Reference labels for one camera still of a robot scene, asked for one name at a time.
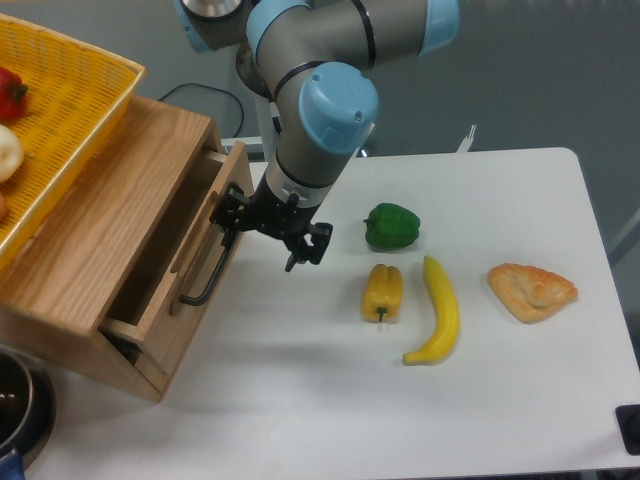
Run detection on golden pastry bread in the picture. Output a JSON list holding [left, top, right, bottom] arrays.
[[487, 263, 579, 324]]

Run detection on wooden drawer cabinet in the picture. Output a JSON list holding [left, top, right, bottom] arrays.
[[1, 97, 222, 401]]

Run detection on black drawer handle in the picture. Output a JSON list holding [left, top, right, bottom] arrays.
[[177, 218, 236, 307]]

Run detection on white round vegetable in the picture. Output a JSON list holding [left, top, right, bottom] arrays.
[[0, 125, 24, 182]]

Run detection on yellow bell pepper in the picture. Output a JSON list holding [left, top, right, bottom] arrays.
[[360, 264, 403, 323]]

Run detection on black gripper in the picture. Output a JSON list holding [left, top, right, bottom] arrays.
[[209, 183, 333, 272]]

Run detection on yellow plastic basket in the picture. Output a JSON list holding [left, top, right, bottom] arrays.
[[1, 15, 145, 265]]

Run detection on black corner device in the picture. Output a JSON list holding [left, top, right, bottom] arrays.
[[615, 404, 640, 456]]

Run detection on yellow banana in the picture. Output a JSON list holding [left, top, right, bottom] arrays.
[[402, 255, 460, 366]]

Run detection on green bell pepper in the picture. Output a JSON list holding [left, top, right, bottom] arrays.
[[363, 203, 421, 251]]

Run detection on dark metal pot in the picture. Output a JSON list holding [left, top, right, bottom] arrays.
[[1, 348, 56, 479]]

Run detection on black cable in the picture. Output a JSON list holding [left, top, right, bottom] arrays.
[[157, 83, 245, 139]]

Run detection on red bell pepper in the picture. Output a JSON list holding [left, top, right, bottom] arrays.
[[0, 67, 28, 119]]

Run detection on wooden top drawer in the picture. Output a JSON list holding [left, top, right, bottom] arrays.
[[99, 142, 253, 395]]

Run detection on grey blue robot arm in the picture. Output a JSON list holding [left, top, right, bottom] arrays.
[[175, 1, 460, 266]]

